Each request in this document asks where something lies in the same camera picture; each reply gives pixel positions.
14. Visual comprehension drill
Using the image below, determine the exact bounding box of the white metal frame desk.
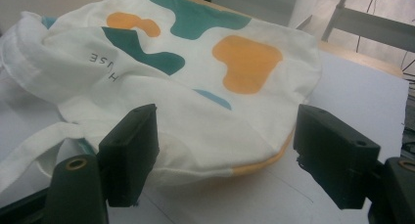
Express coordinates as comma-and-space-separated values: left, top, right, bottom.
321, 0, 415, 54

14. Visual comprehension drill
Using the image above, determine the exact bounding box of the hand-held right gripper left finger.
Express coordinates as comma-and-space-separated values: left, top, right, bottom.
97, 103, 161, 208

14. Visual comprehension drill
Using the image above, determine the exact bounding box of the white tote bag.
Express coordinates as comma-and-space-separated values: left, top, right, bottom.
0, 0, 323, 193

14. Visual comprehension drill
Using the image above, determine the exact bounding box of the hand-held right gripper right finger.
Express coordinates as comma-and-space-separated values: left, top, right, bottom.
293, 104, 382, 210

